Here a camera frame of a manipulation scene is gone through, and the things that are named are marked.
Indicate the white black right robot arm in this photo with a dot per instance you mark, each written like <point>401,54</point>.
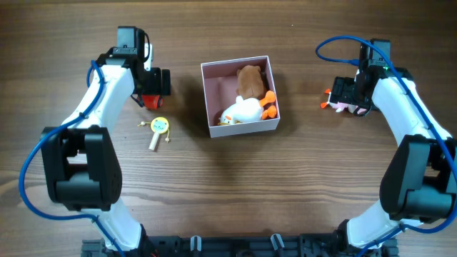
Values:
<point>418,189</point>

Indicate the white box pink interior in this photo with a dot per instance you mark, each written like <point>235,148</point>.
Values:
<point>220,83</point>

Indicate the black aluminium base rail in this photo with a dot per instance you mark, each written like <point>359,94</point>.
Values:
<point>305,245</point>

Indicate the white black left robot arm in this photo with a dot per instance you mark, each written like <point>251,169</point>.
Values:
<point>80,164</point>

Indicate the white pink duck figurine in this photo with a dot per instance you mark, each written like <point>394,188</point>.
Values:
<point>339,107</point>

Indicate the brown plush bear toy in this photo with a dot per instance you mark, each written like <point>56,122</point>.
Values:
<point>250,83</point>

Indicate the yellow rattle drum toy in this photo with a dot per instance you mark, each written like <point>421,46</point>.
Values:
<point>159,126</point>

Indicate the white plush duck orange feet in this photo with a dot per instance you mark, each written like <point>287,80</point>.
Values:
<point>249,110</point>

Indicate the red toy fire truck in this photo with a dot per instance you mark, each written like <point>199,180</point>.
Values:
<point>151,102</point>

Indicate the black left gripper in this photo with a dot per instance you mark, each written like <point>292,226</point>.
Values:
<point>158,88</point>

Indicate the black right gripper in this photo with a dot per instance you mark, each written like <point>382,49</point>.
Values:
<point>343,91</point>

